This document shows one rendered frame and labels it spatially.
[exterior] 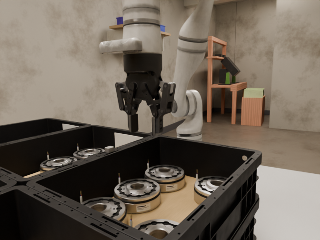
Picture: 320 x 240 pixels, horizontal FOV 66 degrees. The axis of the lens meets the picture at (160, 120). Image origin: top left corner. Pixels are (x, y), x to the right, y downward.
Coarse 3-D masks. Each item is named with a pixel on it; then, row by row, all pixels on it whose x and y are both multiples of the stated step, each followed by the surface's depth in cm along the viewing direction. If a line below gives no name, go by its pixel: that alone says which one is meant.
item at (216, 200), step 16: (208, 144) 64; (96, 160) 54; (256, 160) 52; (48, 176) 45; (240, 176) 44; (48, 192) 39; (224, 192) 38; (80, 208) 34; (208, 208) 34; (112, 224) 30; (192, 224) 30
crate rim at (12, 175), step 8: (80, 128) 86; (104, 128) 86; (112, 128) 84; (40, 136) 75; (48, 136) 76; (152, 136) 72; (8, 144) 67; (16, 144) 69; (128, 144) 65; (104, 152) 58; (80, 160) 53; (0, 168) 50; (56, 168) 49; (8, 176) 46; (16, 176) 46; (32, 176) 45; (40, 176) 45; (24, 184) 44
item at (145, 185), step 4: (128, 184) 56; (132, 184) 56; (136, 184) 56; (140, 184) 56; (144, 184) 55; (128, 188) 54; (140, 188) 54; (144, 188) 54; (132, 192) 53; (136, 192) 53
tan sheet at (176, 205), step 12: (192, 180) 66; (168, 192) 59; (180, 192) 59; (192, 192) 59; (168, 204) 54; (180, 204) 54; (192, 204) 54; (132, 216) 50; (144, 216) 50; (156, 216) 50; (168, 216) 49; (180, 216) 49
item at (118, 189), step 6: (126, 180) 59; (132, 180) 59; (138, 180) 59; (144, 180) 59; (150, 180) 59; (120, 186) 57; (150, 186) 56; (156, 186) 56; (114, 192) 53; (120, 192) 53; (126, 192) 53; (144, 192) 53; (150, 192) 53; (156, 192) 53; (120, 198) 51; (126, 198) 50; (132, 198) 50; (138, 198) 50; (144, 198) 50; (150, 198) 51
